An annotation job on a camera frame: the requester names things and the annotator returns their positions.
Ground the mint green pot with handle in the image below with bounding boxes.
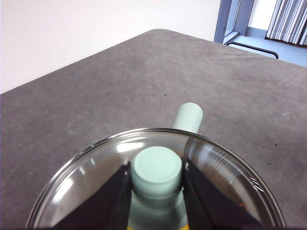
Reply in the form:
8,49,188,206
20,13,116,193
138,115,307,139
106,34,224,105
172,102,204,134

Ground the grey striped curtain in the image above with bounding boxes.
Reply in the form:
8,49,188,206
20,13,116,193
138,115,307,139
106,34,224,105
264,0,307,46

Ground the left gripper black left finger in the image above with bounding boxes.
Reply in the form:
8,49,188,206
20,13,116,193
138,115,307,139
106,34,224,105
51,161,132,230

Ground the glass pot lid green knob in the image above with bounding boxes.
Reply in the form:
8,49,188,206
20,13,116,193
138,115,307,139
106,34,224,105
25,127,286,230

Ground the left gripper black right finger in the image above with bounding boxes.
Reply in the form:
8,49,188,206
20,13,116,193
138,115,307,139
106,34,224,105
182,161,268,230

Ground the blue grey door frame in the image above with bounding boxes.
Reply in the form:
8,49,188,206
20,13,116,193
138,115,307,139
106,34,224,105
214,0,255,46

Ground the black metal tube frame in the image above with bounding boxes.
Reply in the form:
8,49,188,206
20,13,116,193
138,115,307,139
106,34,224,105
225,41,280,59

